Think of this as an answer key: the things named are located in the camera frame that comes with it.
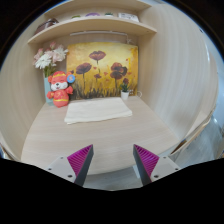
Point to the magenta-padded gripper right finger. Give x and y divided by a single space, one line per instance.
149 161

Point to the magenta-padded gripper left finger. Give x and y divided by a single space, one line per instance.
77 161

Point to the cream white towel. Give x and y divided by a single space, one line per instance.
96 110

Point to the red plush mouse toy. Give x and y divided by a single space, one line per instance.
60 96

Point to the small potted plant white pot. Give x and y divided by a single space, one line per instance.
125 95

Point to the yellow poppy painting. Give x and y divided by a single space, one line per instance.
106 76

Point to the pink and white flower bouquet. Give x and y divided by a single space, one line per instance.
45 60

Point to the wooden shelf unit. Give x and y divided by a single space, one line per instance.
90 24

